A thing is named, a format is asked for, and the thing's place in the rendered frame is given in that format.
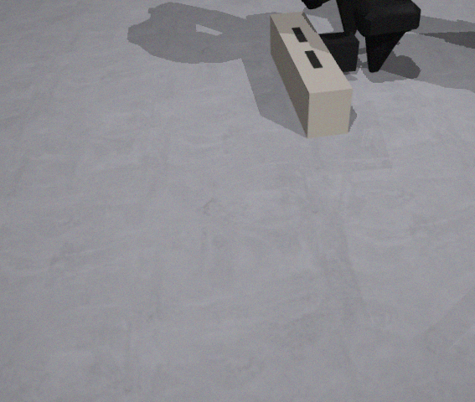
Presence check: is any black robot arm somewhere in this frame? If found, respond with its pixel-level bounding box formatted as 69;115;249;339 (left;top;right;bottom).
301;0;329;9

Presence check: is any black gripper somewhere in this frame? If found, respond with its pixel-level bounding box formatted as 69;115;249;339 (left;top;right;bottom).
336;0;421;73

